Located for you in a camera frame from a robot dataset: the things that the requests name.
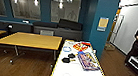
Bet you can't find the black sofa cushion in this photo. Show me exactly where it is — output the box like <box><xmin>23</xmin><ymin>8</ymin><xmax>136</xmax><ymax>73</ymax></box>
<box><xmin>57</xmin><ymin>18</ymin><xmax>84</xmax><ymax>32</ymax></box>

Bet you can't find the brown cardboard box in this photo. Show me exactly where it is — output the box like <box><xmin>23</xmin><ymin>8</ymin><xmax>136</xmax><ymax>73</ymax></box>
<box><xmin>103</xmin><ymin>42</ymin><xmax>117</xmax><ymax>52</ymax></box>

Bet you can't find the dark grey sofa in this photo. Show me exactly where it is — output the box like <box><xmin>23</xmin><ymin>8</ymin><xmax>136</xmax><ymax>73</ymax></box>
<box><xmin>31</xmin><ymin>20</ymin><xmax>84</xmax><ymax>41</ymax></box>

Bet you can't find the blue ring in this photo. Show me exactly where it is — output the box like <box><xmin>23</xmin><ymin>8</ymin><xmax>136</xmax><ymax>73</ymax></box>
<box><xmin>61</xmin><ymin>45</ymin><xmax>73</xmax><ymax>53</ymax></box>

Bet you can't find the yellow air hockey table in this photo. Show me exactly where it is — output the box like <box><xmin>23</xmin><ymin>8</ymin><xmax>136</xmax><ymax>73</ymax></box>
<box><xmin>48</xmin><ymin>37</ymin><xmax>117</xmax><ymax>76</ymax></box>

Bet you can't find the white sofa label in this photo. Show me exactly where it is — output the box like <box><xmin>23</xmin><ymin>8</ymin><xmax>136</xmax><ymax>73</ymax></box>
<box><xmin>39</xmin><ymin>29</ymin><xmax>55</xmax><ymax>37</ymax></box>

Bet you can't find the red orange game box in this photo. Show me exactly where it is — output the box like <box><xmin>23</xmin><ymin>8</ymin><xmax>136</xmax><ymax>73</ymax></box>
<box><xmin>72</xmin><ymin>40</ymin><xmax>93</xmax><ymax>54</ymax></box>

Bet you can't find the small yellow wall sign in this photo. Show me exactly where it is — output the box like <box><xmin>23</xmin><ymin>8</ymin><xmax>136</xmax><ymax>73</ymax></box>
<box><xmin>97</xmin><ymin>16</ymin><xmax>109</xmax><ymax>32</ymax></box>

